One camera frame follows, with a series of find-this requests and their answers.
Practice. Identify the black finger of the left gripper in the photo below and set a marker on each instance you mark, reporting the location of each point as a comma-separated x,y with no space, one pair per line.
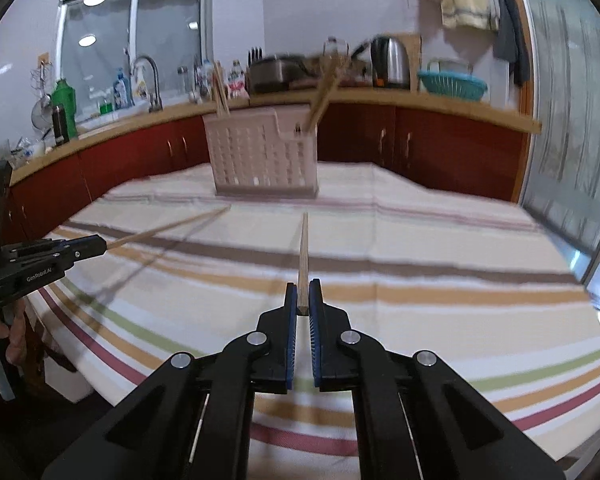
82,248

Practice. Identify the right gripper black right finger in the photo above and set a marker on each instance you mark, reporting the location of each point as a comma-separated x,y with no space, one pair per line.
415,417

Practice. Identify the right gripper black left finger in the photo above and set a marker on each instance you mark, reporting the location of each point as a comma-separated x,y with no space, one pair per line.
190,419

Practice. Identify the chrome kitchen faucet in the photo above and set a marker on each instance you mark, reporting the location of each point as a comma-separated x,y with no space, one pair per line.
155,101

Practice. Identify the person's left hand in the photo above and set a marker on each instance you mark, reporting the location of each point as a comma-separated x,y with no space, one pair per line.
16,351

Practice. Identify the white bowl on counter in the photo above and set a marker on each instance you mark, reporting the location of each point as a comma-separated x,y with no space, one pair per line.
34,149

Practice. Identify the drinking glass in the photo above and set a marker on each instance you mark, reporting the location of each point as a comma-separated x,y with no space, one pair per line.
6,152

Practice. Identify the black thermos bottle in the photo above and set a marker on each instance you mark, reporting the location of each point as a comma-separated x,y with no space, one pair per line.
60,125

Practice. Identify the green soap bottle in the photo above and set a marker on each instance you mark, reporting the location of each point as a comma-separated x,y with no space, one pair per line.
105,106

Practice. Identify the striped tablecloth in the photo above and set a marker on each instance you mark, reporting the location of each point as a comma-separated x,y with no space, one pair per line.
475,281

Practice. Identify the green thermos flask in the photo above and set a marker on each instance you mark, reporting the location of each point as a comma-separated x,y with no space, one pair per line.
65,96

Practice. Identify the blue detergent bottle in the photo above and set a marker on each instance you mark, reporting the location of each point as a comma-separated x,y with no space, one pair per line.
121,93

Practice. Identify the white spray cleaner bottle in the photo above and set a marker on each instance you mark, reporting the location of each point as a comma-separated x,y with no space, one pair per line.
139,87

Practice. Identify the pink perforated utensil holder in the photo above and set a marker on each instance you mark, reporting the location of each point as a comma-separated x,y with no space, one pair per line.
263,151

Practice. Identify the red white seasoning bag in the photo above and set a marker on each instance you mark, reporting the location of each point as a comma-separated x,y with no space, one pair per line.
236,82

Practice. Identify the aluminium sliding window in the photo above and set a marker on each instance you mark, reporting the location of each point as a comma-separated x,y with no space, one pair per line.
97,37

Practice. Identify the black rice cooker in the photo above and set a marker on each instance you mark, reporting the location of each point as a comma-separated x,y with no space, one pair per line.
276,73

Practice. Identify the knife block with knives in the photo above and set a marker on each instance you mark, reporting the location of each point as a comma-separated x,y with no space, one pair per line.
254,56

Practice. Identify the red cabinet with countertop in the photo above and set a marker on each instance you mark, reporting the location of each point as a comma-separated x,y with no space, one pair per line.
441,143

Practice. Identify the glass sliding door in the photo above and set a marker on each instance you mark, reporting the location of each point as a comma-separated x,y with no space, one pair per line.
562,186

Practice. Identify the steel wok with lid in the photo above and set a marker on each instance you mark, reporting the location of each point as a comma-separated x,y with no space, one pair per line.
353,64

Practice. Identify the teal plastic colander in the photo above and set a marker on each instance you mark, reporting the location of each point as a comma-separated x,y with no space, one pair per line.
453,85

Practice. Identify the steel electric kettle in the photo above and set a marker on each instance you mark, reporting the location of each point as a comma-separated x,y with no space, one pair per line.
390,64

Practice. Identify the wooden cutting board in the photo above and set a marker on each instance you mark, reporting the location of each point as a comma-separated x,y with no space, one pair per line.
412,43

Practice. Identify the dark grey hanging cloth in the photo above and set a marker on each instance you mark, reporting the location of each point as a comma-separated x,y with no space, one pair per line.
509,45

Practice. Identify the white green-handled pot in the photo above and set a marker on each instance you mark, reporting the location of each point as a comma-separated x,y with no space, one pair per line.
450,65

